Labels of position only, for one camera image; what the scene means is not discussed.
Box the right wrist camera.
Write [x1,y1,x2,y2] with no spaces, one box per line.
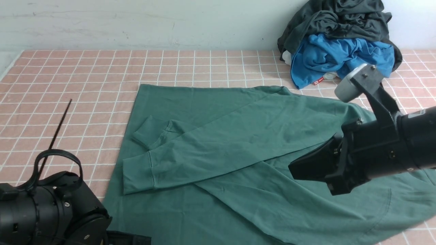
[334,63,401,126]

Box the pink checkered tablecloth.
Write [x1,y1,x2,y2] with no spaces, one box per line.
[1,50,435,245]

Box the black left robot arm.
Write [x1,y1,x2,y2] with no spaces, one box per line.
[0,171,152,245]

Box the dark grey garment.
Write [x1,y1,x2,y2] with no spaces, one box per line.
[277,0,402,71]

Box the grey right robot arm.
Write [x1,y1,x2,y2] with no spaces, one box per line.
[288,107,436,195]

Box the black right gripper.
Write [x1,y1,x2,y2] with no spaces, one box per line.
[288,117,409,195]

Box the green long-sleeve top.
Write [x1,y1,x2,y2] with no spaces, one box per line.
[103,84,435,245]

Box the blue garment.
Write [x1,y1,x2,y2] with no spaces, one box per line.
[290,33,394,89]

